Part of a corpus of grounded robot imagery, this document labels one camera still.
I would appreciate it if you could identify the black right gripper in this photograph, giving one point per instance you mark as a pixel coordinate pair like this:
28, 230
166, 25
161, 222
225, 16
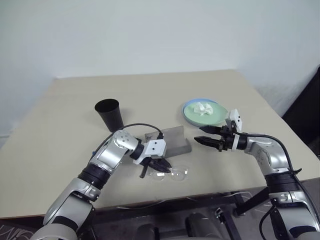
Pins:
226, 140

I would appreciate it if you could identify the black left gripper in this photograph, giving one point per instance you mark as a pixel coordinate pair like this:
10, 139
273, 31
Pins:
150, 162

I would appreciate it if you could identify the clear plastic glasses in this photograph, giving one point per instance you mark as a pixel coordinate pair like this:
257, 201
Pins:
178, 175

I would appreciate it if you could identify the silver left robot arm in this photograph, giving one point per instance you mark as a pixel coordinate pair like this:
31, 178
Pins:
110, 155

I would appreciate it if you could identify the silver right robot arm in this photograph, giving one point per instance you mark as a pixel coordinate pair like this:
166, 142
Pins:
275, 155

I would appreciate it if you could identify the grey open glasses case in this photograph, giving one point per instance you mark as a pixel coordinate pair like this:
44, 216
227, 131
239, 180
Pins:
175, 142

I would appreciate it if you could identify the black plastic cup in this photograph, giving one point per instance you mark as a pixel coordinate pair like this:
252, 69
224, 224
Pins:
112, 117

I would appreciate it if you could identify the green plate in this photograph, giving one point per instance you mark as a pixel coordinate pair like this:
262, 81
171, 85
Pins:
215, 116

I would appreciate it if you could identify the crumpled white tissue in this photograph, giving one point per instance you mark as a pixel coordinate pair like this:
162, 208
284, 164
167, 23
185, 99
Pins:
202, 108

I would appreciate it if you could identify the blue plate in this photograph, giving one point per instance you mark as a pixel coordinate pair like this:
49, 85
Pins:
189, 102

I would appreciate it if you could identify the black panel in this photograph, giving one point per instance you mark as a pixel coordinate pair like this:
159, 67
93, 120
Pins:
303, 107

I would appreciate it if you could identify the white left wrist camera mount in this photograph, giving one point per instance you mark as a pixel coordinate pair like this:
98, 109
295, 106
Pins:
156, 147

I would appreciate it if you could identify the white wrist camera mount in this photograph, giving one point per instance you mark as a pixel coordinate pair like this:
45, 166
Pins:
156, 147
236, 116

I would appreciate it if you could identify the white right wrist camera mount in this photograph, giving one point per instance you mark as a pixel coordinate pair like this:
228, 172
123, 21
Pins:
236, 116

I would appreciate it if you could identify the black metal frame strut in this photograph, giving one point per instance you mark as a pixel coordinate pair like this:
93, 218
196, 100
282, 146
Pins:
252, 201

